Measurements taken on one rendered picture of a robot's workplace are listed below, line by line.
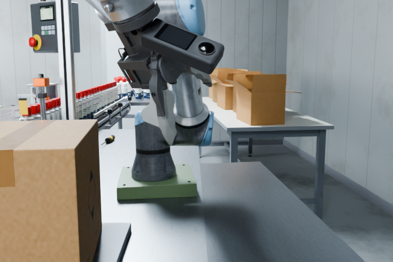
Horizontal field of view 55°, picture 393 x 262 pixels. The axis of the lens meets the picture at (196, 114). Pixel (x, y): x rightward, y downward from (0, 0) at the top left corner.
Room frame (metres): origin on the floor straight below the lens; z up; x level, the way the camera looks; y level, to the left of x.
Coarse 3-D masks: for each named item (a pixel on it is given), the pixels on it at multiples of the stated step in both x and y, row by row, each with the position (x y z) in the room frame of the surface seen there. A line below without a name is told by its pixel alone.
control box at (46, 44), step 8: (32, 8) 1.50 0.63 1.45; (72, 8) 1.47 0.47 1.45; (32, 16) 1.50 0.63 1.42; (56, 16) 1.42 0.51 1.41; (32, 24) 1.51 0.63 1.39; (40, 24) 1.48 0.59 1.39; (48, 24) 1.45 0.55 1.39; (56, 24) 1.42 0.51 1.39; (32, 32) 1.51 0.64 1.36; (40, 32) 1.48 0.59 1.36; (56, 32) 1.42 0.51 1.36; (40, 40) 1.48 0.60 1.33; (48, 40) 1.45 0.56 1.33; (56, 40) 1.42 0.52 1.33; (40, 48) 1.48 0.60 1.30; (48, 48) 1.45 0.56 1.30; (56, 48) 1.42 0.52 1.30
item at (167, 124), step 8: (168, 96) 0.58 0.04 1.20; (152, 104) 0.59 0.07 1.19; (168, 104) 0.58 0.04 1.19; (144, 112) 0.60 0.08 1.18; (152, 112) 0.59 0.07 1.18; (168, 112) 0.57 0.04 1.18; (144, 120) 0.60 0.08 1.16; (152, 120) 0.59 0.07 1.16; (160, 120) 0.57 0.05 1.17; (168, 120) 0.57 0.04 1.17; (160, 128) 0.58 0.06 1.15; (168, 128) 0.58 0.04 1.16; (168, 136) 0.58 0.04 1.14
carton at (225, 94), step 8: (224, 72) 3.94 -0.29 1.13; (232, 72) 3.96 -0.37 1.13; (216, 80) 3.81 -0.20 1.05; (224, 80) 3.93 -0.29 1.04; (232, 80) 3.57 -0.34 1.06; (224, 88) 3.62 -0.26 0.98; (232, 88) 3.60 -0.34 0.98; (224, 96) 3.62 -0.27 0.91; (232, 96) 3.60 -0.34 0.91; (224, 104) 3.61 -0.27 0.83; (232, 104) 3.60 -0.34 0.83
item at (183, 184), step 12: (180, 168) 1.33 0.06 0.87; (120, 180) 1.20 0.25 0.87; (132, 180) 1.20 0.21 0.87; (168, 180) 1.19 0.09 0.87; (180, 180) 1.19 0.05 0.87; (192, 180) 1.19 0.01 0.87; (120, 192) 1.12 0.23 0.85; (132, 192) 1.13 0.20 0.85; (144, 192) 1.13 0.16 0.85; (156, 192) 1.14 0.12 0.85; (168, 192) 1.14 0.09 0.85; (180, 192) 1.15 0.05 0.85; (192, 192) 1.15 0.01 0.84
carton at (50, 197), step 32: (0, 128) 0.77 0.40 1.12; (32, 128) 0.77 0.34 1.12; (64, 128) 0.77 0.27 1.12; (96, 128) 0.86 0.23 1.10; (0, 160) 0.58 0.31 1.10; (32, 160) 0.59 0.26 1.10; (64, 160) 0.59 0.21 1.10; (96, 160) 0.84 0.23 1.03; (0, 192) 0.58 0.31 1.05; (32, 192) 0.59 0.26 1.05; (64, 192) 0.59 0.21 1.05; (96, 192) 0.82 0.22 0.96; (0, 224) 0.58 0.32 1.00; (32, 224) 0.59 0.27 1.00; (64, 224) 0.59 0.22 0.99; (96, 224) 0.80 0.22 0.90; (0, 256) 0.58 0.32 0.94; (32, 256) 0.59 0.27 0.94; (64, 256) 0.59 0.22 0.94
